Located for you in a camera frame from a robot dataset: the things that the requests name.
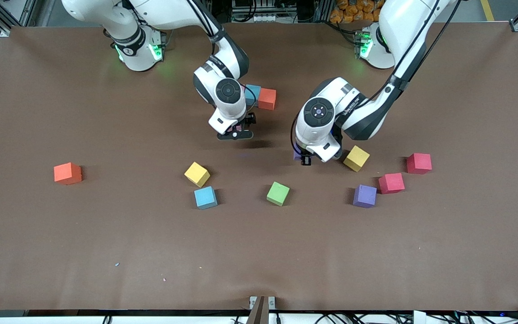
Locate white table edge rail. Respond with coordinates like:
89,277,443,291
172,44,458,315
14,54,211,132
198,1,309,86
0,314,518,324

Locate green foam cube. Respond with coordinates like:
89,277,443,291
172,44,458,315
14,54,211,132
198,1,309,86
266,181,290,207

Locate metal equipment rack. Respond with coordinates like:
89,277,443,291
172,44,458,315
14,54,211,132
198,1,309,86
210,0,331,25

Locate orange foam cube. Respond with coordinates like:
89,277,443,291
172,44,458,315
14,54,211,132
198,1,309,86
258,88,277,111
54,162,83,185

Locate red foam cube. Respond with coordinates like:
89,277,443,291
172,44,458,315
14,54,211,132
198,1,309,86
378,173,406,194
406,153,433,175

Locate brown table cover sheet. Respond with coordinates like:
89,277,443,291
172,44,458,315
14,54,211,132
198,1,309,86
0,22,518,312

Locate yellow foam cube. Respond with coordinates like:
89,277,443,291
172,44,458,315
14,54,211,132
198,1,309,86
184,162,211,188
343,145,371,172

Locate pile of orange objects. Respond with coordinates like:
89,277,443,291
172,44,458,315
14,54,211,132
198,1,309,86
330,0,388,24

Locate blue foam cube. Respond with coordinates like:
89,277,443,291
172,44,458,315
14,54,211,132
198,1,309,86
194,186,218,210
244,84,262,108

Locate metal table edge bracket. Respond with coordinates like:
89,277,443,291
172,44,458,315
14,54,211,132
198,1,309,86
246,295,276,324

